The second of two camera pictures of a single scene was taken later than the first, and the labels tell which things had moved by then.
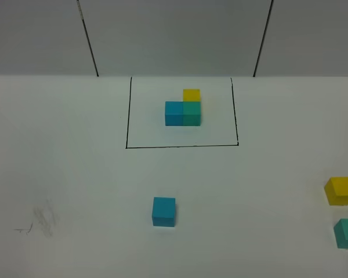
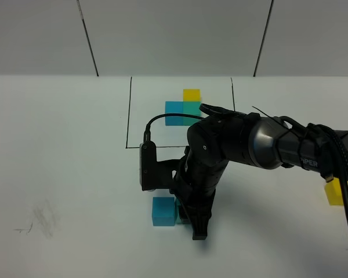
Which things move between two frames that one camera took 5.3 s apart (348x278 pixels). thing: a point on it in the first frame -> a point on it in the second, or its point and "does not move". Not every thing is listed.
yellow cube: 340,190 does not move
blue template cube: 174,113 does not move
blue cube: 163,211 does not move
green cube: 347,233 -> 177,204
